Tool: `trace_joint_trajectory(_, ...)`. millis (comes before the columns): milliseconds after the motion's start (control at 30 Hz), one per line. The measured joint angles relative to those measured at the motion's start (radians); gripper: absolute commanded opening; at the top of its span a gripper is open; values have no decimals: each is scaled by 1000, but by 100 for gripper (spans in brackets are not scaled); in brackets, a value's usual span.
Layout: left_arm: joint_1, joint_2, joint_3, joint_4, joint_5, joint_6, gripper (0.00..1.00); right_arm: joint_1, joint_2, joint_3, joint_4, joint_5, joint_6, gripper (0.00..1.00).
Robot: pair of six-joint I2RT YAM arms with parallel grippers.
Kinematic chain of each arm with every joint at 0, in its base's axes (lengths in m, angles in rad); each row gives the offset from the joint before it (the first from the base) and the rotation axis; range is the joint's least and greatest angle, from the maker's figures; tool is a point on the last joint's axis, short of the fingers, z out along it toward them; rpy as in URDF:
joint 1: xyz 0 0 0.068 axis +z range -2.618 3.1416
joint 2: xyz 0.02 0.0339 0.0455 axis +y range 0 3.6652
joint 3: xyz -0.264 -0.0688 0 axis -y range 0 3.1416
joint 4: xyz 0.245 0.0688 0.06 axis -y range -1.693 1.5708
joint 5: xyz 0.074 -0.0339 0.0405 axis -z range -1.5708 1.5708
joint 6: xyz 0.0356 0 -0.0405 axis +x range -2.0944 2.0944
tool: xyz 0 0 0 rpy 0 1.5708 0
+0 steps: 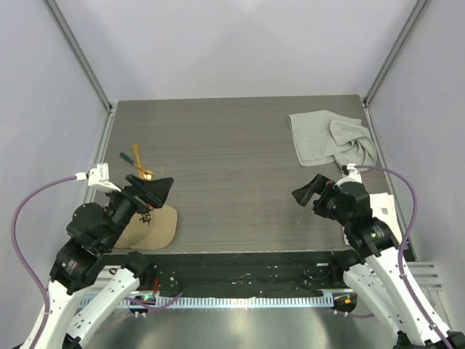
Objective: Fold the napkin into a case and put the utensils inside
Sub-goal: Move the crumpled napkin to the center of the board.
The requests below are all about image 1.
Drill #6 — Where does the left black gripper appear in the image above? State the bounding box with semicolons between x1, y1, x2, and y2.
102;172;174;249

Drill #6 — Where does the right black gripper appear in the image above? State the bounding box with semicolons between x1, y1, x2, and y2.
292;172;351;225

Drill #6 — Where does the grey cloth napkin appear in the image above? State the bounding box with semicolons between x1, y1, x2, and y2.
288;110;378;167

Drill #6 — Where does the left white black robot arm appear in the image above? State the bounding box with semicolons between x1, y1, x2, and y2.
21;169;174;348

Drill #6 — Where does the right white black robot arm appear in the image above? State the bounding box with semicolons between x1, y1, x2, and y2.
292;168;464;348

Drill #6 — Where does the beige cap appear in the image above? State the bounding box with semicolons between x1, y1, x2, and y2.
115;205;178;250

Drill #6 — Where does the white folded towel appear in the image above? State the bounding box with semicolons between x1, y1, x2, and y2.
343;192;405;244

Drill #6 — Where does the green handled gold utensil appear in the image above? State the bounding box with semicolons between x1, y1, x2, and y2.
119;152;144;172

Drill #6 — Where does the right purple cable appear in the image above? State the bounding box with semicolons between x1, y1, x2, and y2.
354;164;458;349

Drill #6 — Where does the purple cable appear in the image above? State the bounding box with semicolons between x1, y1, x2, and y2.
354;164;458;349
12;174;92;349

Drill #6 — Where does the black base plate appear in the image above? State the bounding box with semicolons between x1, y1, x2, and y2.
101;250;368;297

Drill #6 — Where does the left aluminium frame post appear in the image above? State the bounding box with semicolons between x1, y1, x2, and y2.
42;0;118;113

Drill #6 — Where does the aluminium frame post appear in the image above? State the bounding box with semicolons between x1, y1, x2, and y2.
42;0;118;113
362;0;433;108

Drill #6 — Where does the white slotted cable duct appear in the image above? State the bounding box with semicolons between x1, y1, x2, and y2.
78;294;335;309

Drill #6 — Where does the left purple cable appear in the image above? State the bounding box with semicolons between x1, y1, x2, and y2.
12;174;92;349

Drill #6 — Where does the right aluminium frame post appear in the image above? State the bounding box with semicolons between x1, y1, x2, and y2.
362;0;433;108

